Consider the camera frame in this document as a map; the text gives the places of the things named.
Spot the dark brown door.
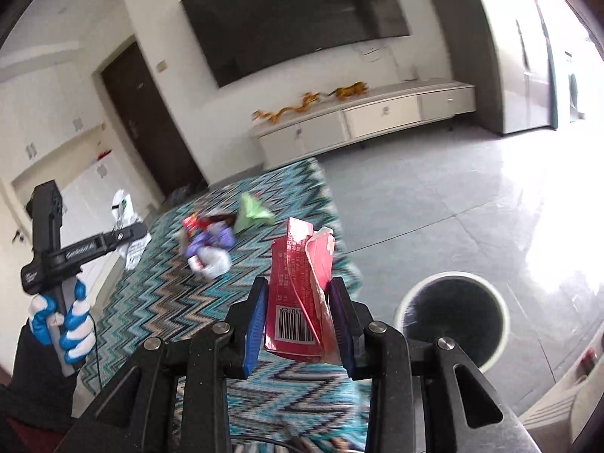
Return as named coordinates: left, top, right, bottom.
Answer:
left=100, top=40, right=208, bottom=199

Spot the white washing machine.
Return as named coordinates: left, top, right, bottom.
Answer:
left=561, top=49, right=584, bottom=123

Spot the red paper carton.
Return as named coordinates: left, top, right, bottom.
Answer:
left=263, top=217, right=341, bottom=366

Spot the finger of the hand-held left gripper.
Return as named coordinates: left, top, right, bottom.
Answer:
left=112, top=221, right=151, bottom=248

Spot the white tv cabinet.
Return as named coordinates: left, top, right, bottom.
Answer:
left=249, top=79, right=476, bottom=171

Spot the grey steel refrigerator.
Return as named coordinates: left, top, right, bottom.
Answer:
left=465, top=0, right=553, bottom=137

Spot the thin black cable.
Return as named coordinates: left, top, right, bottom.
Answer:
left=91, top=320, right=103, bottom=396

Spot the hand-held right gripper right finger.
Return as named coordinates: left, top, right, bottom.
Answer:
left=328, top=277, right=541, bottom=453

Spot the white round trash bin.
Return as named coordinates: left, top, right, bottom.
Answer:
left=394, top=271, right=511, bottom=371

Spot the red clear plastic wrapper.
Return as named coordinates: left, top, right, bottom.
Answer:
left=182, top=214, right=208, bottom=239

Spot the short golden dragon ornament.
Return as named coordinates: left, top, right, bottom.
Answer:
left=329, top=82, right=370, bottom=101

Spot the white crumpled plastic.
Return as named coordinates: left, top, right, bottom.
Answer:
left=189, top=245, right=232, bottom=280

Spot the beige sofa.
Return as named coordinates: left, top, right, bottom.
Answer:
left=516, top=340, right=604, bottom=453

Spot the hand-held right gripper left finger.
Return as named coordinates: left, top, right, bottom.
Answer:
left=54, top=276, right=271, bottom=453

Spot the purple wrapper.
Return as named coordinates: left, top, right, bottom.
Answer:
left=185, top=224, right=235, bottom=258

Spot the person's left hand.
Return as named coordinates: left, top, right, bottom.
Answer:
left=27, top=279, right=95, bottom=365

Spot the white plastic bag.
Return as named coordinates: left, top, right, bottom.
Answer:
left=111, top=190, right=152, bottom=272

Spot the green wrapper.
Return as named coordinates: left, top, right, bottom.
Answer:
left=233, top=192, right=275, bottom=235

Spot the person's left forearm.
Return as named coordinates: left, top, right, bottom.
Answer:
left=0, top=325, right=82, bottom=435

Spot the black wall television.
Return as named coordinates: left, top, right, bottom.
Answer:
left=180, top=0, right=412, bottom=88

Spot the teal zigzag rug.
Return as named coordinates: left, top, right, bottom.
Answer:
left=75, top=158, right=373, bottom=453

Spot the long golden dragon ornament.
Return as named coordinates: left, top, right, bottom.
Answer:
left=252, top=92, right=326, bottom=123

